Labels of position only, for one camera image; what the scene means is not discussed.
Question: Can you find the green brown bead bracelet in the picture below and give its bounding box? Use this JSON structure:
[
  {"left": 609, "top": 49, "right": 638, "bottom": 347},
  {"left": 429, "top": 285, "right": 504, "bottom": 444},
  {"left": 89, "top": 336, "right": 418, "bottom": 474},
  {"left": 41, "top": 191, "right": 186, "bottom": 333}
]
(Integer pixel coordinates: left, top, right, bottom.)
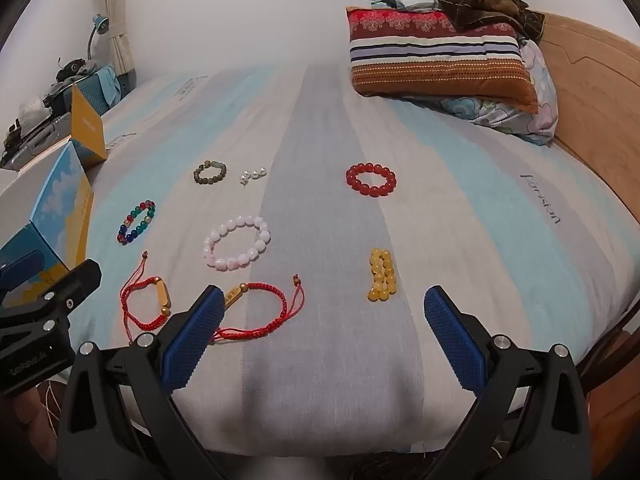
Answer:
[{"left": 193, "top": 160, "right": 228, "bottom": 184}]

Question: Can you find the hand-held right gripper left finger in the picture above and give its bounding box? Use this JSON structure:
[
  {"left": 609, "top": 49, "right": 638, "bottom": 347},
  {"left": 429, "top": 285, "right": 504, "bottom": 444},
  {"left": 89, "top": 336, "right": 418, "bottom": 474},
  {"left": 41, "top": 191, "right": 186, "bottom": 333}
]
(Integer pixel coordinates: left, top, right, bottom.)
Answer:
[{"left": 57, "top": 285, "right": 224, "bottom": 480}]

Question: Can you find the sky print cardboard box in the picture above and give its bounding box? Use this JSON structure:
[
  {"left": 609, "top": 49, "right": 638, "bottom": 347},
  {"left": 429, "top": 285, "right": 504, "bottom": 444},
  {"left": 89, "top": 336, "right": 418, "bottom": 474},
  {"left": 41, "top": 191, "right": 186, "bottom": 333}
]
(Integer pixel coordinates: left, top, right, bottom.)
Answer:
[{"left": 0, "top": 85, "right": 109, "bottom": 311}]

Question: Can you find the red cord bracelet gold charm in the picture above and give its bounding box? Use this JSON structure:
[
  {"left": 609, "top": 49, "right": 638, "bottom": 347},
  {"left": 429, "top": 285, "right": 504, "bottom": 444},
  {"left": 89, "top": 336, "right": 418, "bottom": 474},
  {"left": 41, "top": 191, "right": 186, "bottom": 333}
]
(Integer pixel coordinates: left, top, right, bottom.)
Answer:
[
  {"left": 212, "top": 273, "right": 306, "bottom": 343},
  {"left": 119, "top": 251, "right": 173, "bottom": 345}
]

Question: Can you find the dark leaf pattern cloth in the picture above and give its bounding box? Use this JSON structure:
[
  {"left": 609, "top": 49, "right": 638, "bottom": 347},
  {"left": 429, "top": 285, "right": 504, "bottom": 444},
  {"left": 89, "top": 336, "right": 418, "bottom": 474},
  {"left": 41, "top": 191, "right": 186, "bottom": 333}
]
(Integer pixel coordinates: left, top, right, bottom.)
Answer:
[{"left": 36, "top": 379, "right": 70, "bottom": 418}]

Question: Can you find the cream curtain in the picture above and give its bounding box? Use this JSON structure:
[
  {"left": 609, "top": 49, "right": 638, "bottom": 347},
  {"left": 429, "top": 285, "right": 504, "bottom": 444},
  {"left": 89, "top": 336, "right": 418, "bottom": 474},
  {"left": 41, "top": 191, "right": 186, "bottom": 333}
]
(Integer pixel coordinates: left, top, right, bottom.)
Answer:
[{"left": 97, "top": 0, "right": 137, "bottom": 77}]

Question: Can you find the person's left hand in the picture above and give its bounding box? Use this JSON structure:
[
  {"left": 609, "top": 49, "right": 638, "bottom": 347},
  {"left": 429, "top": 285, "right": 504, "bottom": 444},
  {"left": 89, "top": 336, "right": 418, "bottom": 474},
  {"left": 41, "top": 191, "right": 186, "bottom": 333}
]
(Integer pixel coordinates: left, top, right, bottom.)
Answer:
[{"left": 10, "top": 387, "right": 62, "bottom": 456}]

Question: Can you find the blue desk lamp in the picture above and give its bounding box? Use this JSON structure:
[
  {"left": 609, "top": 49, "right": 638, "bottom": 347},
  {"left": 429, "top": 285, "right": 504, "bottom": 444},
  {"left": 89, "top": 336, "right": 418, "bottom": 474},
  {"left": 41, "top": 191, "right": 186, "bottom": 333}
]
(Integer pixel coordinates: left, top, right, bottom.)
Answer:
[{"left": 86, "top": 15, "right": 112, "bottom": 63}]

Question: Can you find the floral pillow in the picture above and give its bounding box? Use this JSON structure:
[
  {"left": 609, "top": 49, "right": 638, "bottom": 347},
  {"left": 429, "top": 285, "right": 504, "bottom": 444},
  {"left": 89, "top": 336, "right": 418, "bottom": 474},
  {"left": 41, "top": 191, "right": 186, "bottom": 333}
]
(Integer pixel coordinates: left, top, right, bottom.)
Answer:
[{"left": 440, "top": 37, "right": 559, "bottom": 147}]

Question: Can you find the striped pillow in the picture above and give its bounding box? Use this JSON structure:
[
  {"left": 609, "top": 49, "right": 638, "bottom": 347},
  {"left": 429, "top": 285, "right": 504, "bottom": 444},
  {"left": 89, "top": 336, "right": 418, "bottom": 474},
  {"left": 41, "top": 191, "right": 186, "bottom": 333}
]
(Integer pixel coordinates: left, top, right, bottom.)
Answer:
[{"left": 346, "top": 6, "right": 540, "bottom": 115}]

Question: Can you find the black device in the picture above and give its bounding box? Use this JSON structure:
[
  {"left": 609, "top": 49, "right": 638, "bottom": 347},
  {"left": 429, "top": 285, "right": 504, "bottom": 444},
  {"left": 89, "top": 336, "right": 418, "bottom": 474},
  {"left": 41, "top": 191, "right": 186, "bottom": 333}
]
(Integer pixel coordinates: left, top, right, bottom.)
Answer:
[{"left": 54, "top": 59, "right": 90, "bottom": 83}]

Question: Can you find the red bead bracelet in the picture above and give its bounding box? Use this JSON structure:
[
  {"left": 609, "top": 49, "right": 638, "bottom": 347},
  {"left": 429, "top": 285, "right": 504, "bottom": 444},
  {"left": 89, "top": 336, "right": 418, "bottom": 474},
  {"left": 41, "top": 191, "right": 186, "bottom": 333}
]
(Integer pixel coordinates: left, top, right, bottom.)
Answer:
[{"left": 345, "top": 162, "right": 397, "bottom": 199}]

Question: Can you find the yellow bead bracelet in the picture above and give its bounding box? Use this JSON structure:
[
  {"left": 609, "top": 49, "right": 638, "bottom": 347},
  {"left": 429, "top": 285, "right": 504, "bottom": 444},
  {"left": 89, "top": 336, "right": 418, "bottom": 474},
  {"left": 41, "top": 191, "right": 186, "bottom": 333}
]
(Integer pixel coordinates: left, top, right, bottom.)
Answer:
[{"left": 367, "top": 248, "right": 396, "bottom": 303}]

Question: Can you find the multicolour bead bracelet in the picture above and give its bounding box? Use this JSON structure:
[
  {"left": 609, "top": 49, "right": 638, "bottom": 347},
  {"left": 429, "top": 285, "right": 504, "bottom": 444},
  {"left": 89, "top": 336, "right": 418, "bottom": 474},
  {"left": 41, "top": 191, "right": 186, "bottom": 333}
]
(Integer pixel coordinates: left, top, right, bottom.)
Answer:
[{"left": 117, "top": 200, "right": 157, "bottom": 247}]

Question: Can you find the grey storage case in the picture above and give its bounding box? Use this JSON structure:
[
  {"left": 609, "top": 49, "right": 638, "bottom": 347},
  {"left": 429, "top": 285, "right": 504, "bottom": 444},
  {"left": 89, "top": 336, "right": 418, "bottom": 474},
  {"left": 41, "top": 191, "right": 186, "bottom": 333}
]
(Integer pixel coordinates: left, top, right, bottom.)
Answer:
[{"left": 0, "top": 112, "right": 75, "bottom": 172}]

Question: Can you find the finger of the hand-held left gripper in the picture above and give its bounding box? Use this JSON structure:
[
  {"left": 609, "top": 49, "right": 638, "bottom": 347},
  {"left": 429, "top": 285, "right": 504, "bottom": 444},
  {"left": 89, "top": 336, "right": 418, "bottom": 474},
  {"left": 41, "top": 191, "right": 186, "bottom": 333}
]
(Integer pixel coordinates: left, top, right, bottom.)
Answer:
[
  {"left": 0, "top": 259, "right": 103, "bottom": 356},
  {"left": 0, "top": 249, "right": 44, "bottom": 308}
]

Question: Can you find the striped bed sheet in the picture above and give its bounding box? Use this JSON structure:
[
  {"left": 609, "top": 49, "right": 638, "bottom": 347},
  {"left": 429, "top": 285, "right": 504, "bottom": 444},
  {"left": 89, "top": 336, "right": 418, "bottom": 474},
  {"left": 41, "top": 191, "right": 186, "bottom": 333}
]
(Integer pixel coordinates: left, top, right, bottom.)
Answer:
[{"left": 65, "top": 62, "right": 632, "bottom": 463}]

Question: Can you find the pink bead bracelet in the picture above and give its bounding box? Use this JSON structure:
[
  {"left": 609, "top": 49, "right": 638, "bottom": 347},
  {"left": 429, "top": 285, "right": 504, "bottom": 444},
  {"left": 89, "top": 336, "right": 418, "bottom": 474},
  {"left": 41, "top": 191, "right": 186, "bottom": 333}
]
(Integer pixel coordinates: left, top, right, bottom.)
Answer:
[{"left": 202, "top": 215, "right": 272, "bottom": 272}]

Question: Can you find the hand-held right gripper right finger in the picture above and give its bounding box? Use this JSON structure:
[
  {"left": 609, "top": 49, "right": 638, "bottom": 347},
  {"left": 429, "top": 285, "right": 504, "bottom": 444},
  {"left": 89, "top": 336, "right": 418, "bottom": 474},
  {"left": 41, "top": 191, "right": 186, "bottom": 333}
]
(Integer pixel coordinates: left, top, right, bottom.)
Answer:
[{"left": 424, "top": 285, "right": 593, "bottom": 480}]

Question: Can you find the white box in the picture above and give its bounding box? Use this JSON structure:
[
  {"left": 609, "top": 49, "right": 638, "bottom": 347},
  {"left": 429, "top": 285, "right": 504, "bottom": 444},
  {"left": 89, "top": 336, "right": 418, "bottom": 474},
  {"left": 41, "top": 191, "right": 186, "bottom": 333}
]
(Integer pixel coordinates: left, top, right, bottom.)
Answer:
[{"left": 0, "top": 146, "right": 67, "bottom": 250}]

